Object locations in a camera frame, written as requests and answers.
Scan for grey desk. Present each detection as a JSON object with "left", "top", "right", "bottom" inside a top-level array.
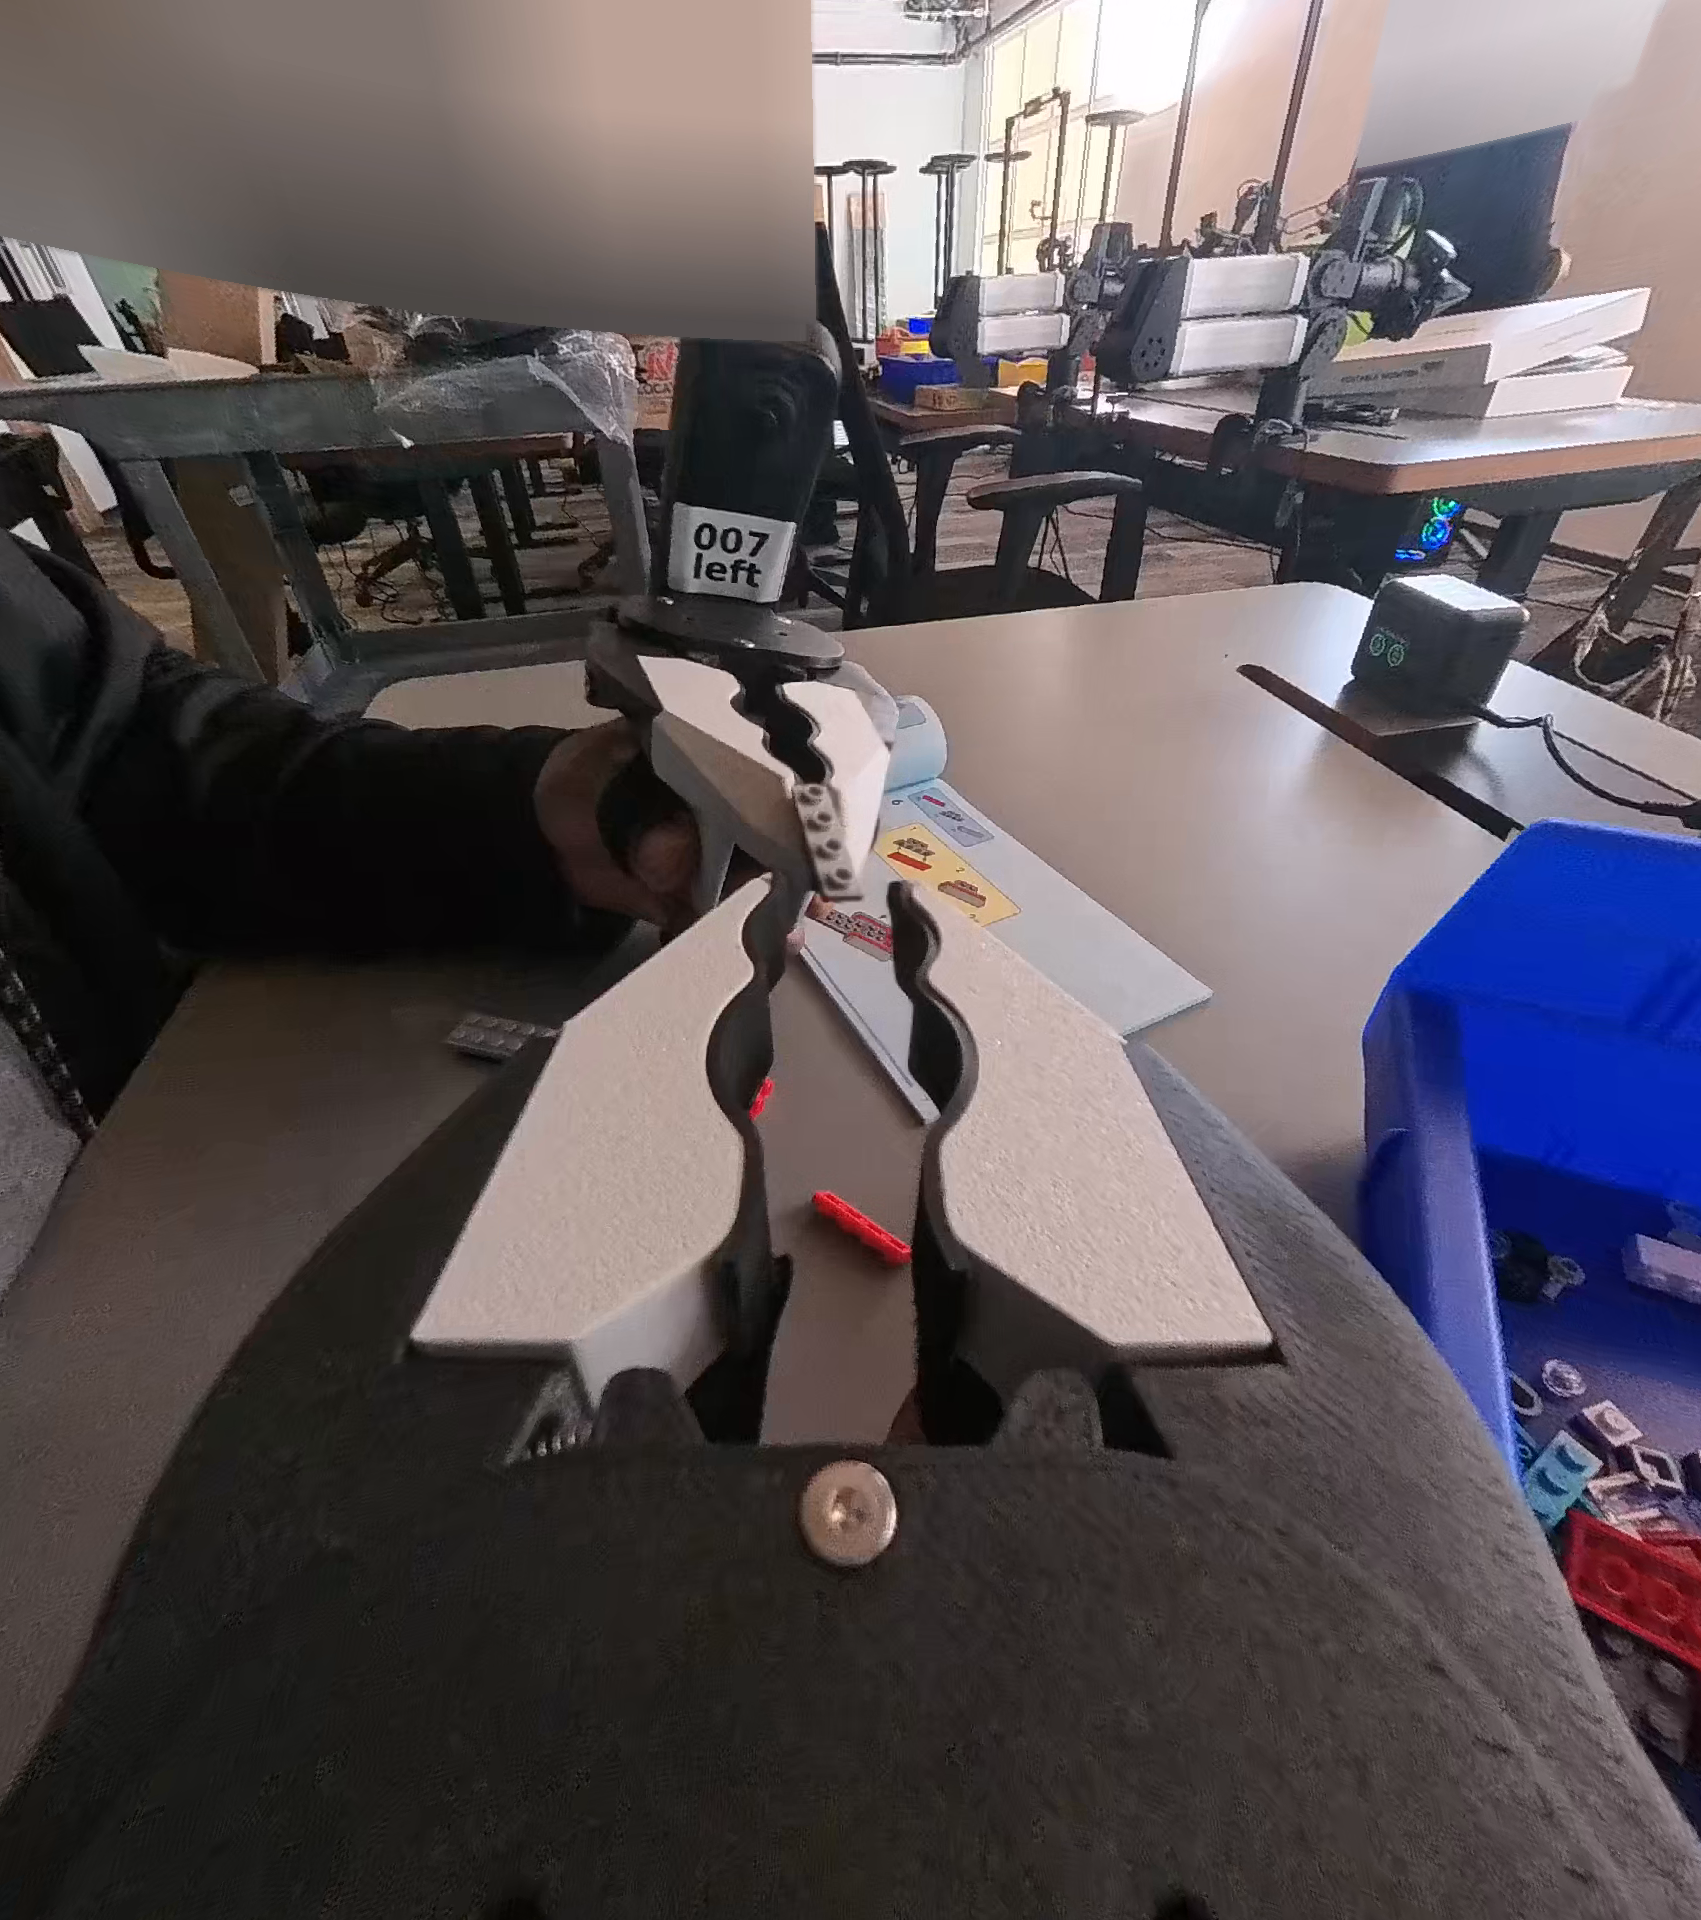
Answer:
[{"left": 0, "top": 583, "right": 1701, "bottom": 1920}]

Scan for pale instruction booklet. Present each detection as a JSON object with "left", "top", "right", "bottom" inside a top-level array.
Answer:
[{"left": 781, "top": 696, "right": 1216, "bottom": 1120}]

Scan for steel workbench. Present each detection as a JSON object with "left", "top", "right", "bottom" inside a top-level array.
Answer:
[{"left": 0, "top": 352, "right": 651, "bottom": 692}]

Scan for red toy plate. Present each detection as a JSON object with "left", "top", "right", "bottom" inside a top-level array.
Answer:
[{"left": 813, "top": 1189, "right": 916, "bottom": 1270}]

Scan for tall black office chair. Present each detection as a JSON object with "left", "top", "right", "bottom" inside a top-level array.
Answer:
[{"left": 813, "top": 225, "right": 942, "bottom": 625}]

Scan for person's left forearm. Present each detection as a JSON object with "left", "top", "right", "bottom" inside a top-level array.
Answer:
[{"left": 84, "top": 632, "right": 611, "bottom": 964}]

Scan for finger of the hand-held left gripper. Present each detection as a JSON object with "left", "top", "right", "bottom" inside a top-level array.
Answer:
[
  {"left": 791, "top": 677, "right": 894, "bottom": 856},
  {"left": 633, "top": 658, "right": 815, "bottom": 887}
]

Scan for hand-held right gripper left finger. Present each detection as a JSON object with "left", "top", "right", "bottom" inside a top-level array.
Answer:
[{"left": 408, "top": 877, "right": 794, "bottom": 1448}]

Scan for black cable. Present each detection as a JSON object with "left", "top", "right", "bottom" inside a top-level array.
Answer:
[{"left": 1479, "top": 706, "right": 1701, "bottom": 828}]

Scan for person's left hand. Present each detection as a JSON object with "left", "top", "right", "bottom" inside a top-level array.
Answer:
[{"left": 534, "top": 718, "right": 733, "bottom": 934}]

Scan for dark grey studded toy plate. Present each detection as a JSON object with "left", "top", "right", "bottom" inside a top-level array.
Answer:
[{"left": 794, "top": 780, "right": 865, "bottom": 902}]

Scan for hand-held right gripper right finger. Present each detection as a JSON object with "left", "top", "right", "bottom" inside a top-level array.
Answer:
[{"left": 887, "top": 883, "right": 1276, "bottom": 1448}]

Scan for blue plastic bin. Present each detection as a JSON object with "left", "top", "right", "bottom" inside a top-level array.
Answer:
[{"left": 1360, "top": 818, "right": 1701, "bottom": 1920}]

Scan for plastic-wrapped dark bundle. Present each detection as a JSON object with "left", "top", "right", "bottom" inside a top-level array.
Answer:
[{"left": 371, "top": 321, "right": 641, "bottom": 454}]

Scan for wooden work table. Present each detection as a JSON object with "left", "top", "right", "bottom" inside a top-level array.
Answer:
[{"left": 872, "top": 382, "right": 1701, "bottom": 600}]

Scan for white flat box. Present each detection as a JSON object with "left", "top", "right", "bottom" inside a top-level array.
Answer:
[{"left": 1307, "top": 288, "right": 1654, "bottom": 424}]

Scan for black cube device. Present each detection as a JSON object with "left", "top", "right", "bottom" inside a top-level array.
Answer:
[{"left": 1350, "top": 574, "right": 1532, "bottom": 706}]

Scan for large pile of toy bricks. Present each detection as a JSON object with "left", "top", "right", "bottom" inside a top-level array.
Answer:
[{"left": 1488, "top": 1200, "right": 1701, "bottom": 1920}]

